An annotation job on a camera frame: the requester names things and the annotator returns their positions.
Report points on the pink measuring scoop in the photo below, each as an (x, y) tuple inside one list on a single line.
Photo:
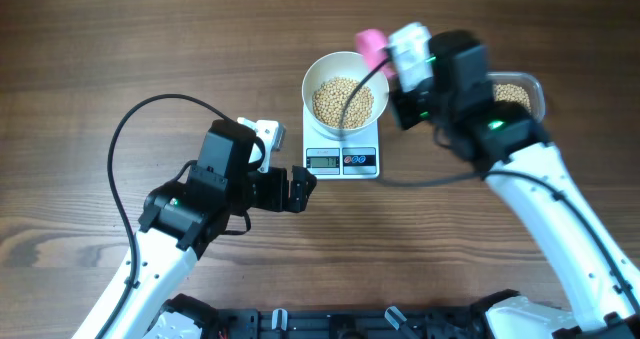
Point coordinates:
[(372, 44)]

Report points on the white bowl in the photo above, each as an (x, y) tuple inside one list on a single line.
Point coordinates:
[(350, 65)]

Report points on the soybeans pile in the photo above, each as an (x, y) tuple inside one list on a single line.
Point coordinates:
[(512, 93)]

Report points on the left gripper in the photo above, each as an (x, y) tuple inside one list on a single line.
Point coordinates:
[(277, 200)]

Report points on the white digital kitchen scale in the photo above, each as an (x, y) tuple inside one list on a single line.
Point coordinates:
[(351, 157)]

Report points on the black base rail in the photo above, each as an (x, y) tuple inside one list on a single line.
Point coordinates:
[(184, 317)]

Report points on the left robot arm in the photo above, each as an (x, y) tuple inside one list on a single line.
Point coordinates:
[(179, 221)]

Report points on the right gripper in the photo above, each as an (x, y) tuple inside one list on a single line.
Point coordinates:
[(404, 119)]

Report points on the soybeans in bowl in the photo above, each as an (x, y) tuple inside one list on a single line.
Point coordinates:
[(330, 99)]

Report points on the clear plastic container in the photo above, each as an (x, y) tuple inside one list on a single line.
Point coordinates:
[(530, 84)]

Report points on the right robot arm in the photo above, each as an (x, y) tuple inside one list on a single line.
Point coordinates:
[(443, 80)]

